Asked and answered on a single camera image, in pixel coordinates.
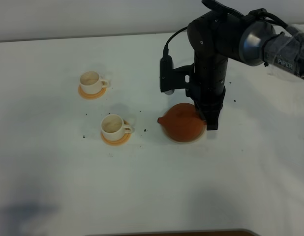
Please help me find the cream round teapot coaster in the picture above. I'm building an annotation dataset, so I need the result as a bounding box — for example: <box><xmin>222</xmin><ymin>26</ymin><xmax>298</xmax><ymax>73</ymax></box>
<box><xmin>161</xmin><ymin>125</ymin><xmax>207</xmax><ymax>144</ymax></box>

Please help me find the far orange coaster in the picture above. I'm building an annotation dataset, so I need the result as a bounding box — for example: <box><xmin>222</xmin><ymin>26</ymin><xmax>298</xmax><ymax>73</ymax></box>
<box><xmin>78</xmin><ymin>86</ymin><xmax>107</xmax><ymax>100</ymax></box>

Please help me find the near orange coaster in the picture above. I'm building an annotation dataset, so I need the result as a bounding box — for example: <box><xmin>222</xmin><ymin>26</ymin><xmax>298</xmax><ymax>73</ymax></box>
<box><xmin>100</xmin><ymin>132</ymin><xmax>132</xmax><ymax>147</ymax></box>

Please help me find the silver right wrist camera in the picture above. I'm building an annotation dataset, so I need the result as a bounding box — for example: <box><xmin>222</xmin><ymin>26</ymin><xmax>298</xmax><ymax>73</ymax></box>
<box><xmin>159</xmin><ymin>55</ymin><xmax>196</xmax><ymax>95</ymax></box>

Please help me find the orange coaster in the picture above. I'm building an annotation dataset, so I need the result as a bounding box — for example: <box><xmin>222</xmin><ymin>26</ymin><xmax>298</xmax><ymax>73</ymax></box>
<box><xmin>100</xmin><ymin>132</ymin><xmax>132</xmax><ymax>147</ymax></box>
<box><xmin>78</xmin><ymin>86</ymin><xmax>107</xmax><ymax>100</ymax></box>

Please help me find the far white teacup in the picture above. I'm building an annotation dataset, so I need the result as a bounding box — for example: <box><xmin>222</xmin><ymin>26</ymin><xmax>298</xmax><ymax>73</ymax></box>
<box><xmin>80</xmin><ymin>71</ymin><xmax>110</xmax><ymax>95</ymax></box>

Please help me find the near white teacup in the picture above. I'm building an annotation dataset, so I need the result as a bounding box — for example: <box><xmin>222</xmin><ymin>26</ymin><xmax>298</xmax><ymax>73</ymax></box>
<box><xmin>101</xmin><ymin>114</ymin><xmax>134</xmax><ymax>142</ymax></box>

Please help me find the white teacup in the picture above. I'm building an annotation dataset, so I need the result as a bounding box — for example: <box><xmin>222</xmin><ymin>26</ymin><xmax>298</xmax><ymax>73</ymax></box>
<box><xmin>101</xmin><ymin>114</ymin><xmax>134</xmax><ymax>142</ymax></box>
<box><xmin>80</xmin><ymin>71</ymin><xmax>110</xmax><ymax>95</ymax></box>

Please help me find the brown wooden board edge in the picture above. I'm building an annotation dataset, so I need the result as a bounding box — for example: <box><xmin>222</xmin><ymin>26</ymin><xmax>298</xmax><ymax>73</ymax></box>
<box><xmin>93</xmin><ymin>229</ymin><xmax>258</xmax><ymax>236</ymax></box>

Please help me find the brown clay teapot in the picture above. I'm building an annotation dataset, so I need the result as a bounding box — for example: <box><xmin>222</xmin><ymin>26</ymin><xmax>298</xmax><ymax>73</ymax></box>
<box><xmin>157</xmin><ymin>103</ymin><xmax>206</xmax><ymax>141</ymax></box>

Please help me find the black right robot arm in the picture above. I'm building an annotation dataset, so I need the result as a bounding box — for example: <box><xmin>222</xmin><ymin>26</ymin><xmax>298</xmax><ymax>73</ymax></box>
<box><xmin>187</xmin><ymin>0</ymin><xmax>304</xmax><ymax>130</ymax></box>

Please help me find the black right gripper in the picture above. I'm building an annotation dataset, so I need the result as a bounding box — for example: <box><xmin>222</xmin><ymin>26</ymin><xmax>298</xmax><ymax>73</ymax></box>
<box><xmin>185</xmin><ymin>85</ymin><xmax>226</xmax><ymax>131</ymax></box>

